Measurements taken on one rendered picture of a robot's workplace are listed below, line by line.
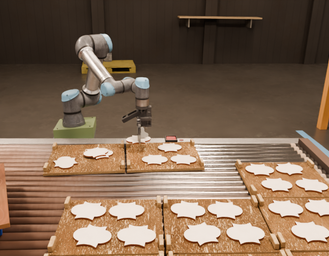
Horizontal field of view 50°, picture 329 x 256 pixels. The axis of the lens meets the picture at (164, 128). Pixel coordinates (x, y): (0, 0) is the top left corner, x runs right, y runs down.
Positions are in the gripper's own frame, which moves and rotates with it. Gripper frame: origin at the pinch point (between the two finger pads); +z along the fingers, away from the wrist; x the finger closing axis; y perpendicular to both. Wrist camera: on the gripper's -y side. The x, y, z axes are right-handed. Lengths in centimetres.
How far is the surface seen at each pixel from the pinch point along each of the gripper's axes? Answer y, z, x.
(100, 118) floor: -45, 101, 323
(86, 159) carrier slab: -28.5, 7.0, -11.4
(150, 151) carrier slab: 6.7, 6.8, -3.0
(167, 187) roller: 12.7, 8.7, -40.6
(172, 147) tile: 20.2, 5.8, 0.6
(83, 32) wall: -112, 23, 750
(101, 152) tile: -20.5, 5.1, -6.1
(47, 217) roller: -40, 9, -62
